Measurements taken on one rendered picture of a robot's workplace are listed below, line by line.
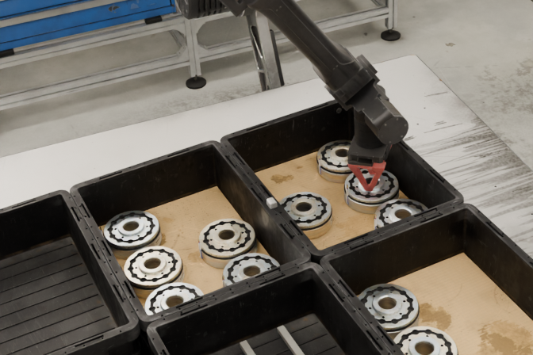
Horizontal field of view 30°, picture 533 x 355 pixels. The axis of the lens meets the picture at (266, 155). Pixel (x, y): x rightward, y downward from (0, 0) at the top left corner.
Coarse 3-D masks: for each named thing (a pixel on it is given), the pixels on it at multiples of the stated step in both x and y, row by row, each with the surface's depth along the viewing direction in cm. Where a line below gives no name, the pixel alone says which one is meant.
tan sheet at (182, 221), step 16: (208, 192) 194; (160, 208) 191; (176, 208) 190; (192, 208) 190; (208, 208) 190; (224, 208) 189; (160, 224) 187; (176, 224) 186; (192, 224) 186; (208, 224) 186; (176, 240) 183; (192, 240) 182; (192, 256) 179; (192, 272) 176; (208, 272) 175; (208, 288) 172; (144, 304) 170
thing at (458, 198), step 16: (304, 112) 196; (256, 128) 193; (224, 144) 189; (400, 144) 186; (240, 160) 186; (416, 160) 181; (256, 176) 180; (432, 176) 177; (448, 192) 174; (432, 208) 170; (288, 224) 169; (400, 224) 167; (304, 240) 165; (352, 240) 165; (320, 256) 162
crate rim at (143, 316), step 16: (208, 144) 190; (160, 160) 186; (224, 160) 186; (112, 176) 183; (240, 176) 181; (256, 192) 177; (80, 208) 176; (272, 208) 173; (96, 224) 172; (96, 240) 169; (288, 240) 166; (112, 256) 165; (304, 256) 162; (272, 272) 160; (224, 288) 157; (192, 304) 155; (144, 320) 153
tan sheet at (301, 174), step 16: (304, 160) 200; (272, 176) 197; (288, 176) 196; (304, 176) 196; (320, 176) 196; (272, 192) 193; (288, 192) 192; (320, 192) 192; (336, 192) 191; (400, 192) 190; (336, 208) 187; (336, 224) 184; (352, 224) 183; (368, 224) 183; (320, 240) 180; (336, 240) 180
